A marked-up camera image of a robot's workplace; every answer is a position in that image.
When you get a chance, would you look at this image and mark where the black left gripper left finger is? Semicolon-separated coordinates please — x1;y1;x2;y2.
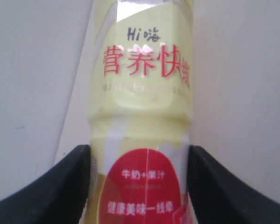
0;145;91;224

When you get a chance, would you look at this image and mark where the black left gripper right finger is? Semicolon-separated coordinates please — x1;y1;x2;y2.
188;145;280;224

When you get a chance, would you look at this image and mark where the yellow drink bottle red cap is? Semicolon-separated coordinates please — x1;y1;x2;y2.
83;0;197;224

